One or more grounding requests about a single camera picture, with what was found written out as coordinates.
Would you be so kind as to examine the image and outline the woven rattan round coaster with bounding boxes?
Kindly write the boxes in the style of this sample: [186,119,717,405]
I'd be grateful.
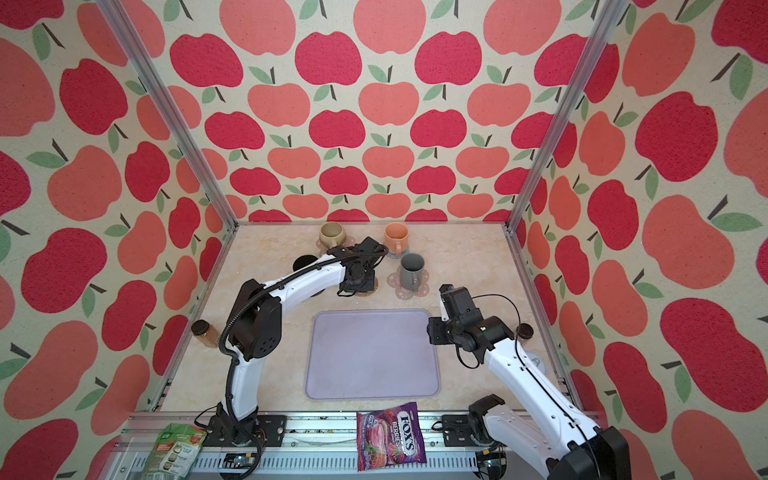
[355,288,377,297]

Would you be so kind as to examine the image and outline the pink flower coaster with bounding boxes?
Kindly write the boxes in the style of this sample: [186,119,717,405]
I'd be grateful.
[316,236,356,255]
[387,269,430,301]

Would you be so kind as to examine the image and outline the grey woven round coaster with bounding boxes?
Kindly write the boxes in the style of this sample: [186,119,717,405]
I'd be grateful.
[387,247,410,260]

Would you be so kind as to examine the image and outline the cream beige mug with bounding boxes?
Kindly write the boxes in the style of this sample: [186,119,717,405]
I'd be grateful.
[318,222,347,249]

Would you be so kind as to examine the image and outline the grey mug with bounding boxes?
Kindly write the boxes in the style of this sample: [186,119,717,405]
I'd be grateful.
[399,253,425,292]

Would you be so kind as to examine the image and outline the peach orange mug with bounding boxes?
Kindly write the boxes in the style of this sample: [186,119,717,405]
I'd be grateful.
[384,222,409,253]

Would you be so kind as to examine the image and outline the black mug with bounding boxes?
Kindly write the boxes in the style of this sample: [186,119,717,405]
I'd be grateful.
[292,254,318,272]

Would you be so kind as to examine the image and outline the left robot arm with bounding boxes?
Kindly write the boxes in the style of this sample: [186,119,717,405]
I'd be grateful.
[208,237,389,447]

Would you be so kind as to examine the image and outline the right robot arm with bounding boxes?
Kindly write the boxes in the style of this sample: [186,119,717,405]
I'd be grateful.
[427,317,632,479]

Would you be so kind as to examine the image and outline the grey jar dark lid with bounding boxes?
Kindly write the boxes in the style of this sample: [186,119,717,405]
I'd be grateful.
[516,323,535,342]

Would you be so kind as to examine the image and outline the lavender tray mat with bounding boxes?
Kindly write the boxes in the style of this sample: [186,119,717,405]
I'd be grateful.
[305,309,441,400]

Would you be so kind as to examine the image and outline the purple Fox's candy bag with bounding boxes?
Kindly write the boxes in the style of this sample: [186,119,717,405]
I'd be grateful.
[356,402,427,472]

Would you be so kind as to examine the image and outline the brown spice jar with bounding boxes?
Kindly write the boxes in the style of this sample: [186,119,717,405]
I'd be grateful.
[190,319,220,348]

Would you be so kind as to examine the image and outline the green snack packet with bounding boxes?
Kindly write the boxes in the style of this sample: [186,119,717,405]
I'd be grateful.
[141,423,207,480]

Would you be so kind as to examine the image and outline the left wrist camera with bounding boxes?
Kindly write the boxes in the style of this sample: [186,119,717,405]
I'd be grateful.
[355,236,389,258]

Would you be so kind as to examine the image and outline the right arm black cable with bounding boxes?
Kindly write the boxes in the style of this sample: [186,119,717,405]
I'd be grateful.
[455,293,601,480]

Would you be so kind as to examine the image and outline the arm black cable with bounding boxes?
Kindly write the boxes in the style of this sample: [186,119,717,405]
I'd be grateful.
[455,293,601,480]
[218,245,390,480]

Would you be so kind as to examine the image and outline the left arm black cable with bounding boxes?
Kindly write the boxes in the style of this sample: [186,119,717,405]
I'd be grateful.
[218,245,390,480]

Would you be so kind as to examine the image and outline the aluminium front rail frame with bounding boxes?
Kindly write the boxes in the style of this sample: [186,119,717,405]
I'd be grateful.
[94,410,546,479]

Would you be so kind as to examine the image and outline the right corner aluminium post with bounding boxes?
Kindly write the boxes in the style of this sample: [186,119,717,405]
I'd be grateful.
[504,1,629,237]

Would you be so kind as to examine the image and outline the corner aluminium post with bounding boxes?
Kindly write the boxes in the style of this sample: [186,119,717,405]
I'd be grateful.
[96,1,238,232]
[504,1,629,237]

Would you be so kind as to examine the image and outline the left corner aluminium post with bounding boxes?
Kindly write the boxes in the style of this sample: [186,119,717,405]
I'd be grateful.
[96,1,238,232]

